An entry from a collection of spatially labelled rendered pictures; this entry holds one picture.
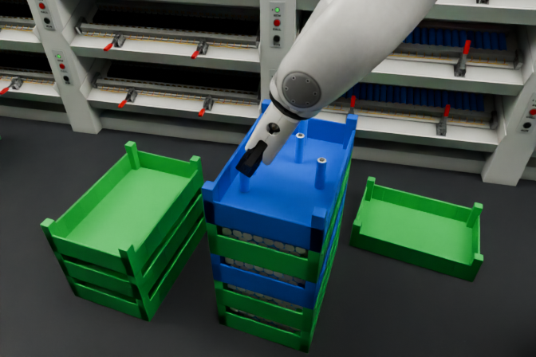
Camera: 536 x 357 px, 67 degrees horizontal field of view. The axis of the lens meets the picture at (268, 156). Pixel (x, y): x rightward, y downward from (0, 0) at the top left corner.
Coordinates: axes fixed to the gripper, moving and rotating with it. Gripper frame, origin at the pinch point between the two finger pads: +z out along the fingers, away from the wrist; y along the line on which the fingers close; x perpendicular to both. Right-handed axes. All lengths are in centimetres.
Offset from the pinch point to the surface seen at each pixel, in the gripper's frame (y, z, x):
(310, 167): 10.7, 2.7, -10.6
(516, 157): 63, -1, -64
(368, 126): 57, 15, -24
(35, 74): 42, 65, 78
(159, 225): -4.4, 25.9, 8.0
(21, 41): 38, 50, 81
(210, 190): -9.3, 1.1, 2.7
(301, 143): 11.1, -0.6, -6.2
